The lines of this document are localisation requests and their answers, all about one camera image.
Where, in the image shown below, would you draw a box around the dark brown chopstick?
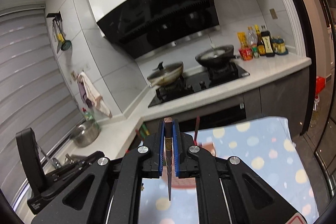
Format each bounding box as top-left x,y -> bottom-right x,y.
163,117 -> 173,201

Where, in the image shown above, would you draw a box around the dark red patterned chopstick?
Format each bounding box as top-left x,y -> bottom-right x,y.
194,116 -> 200,145

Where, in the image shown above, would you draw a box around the chrome kitchen faucet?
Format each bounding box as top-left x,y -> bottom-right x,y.
37,144 -> 62,169

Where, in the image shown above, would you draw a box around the pink perforated utensil holder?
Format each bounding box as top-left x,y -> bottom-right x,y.
170,141 -> 217,191

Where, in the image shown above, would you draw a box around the beige wok with lid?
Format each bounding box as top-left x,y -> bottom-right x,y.
147,61 -> 184,88

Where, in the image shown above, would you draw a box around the black gas stove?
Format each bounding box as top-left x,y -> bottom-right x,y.
148,62 -> 250,107

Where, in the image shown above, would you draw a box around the stainless steel bowl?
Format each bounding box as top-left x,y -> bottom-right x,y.
70,120 -> 100,148

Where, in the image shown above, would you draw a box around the white hanging towel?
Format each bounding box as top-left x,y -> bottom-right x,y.
77,72 -> 112,118

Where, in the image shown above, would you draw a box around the green dish soap bottle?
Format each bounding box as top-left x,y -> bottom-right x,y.
82,107 -> 100,131

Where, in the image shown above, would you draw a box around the black wok with lid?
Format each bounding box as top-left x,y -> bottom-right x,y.
195,44 -> 236,69

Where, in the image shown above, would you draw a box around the purple hanging cloth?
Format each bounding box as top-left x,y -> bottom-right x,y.
77,82 -> 93,109

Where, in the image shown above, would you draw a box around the blue polka dot tablecloth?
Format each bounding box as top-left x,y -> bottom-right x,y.
138,117 -> 319,223

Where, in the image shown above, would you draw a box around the red instant noodle cup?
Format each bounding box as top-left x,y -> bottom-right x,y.
239,48 -> 253,61

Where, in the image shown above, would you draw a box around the small green lid jar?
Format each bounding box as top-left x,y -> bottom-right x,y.
251,44 -> 259,59

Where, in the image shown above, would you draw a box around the yellow seasoning packet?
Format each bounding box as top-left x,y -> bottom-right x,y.
237,32 -> 249,49

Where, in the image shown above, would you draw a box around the amber sauce bottle yellow cap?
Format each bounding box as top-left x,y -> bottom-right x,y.
255,24 -> 266,56

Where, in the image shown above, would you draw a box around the black range hood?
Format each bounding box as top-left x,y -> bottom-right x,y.
97,0 -> 219,59

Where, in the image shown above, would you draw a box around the clear plastic oil bottle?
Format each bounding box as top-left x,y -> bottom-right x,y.
247,26 -> 257,47

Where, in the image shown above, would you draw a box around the dark soy sauce bottle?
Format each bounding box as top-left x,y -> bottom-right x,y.
261,25 -> 275,57

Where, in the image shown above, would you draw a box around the condiment jars on teal tray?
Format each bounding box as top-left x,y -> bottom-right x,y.
271,36 -> 288,55

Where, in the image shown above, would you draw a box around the clear bottle on floor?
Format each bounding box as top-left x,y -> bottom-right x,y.
310,96 -> 319,127

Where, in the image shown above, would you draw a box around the red bag on floor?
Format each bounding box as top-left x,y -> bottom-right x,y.
315,76 -> 326,96

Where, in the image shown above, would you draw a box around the wall power outlet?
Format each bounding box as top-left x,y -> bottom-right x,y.
269,9 -> 278,19

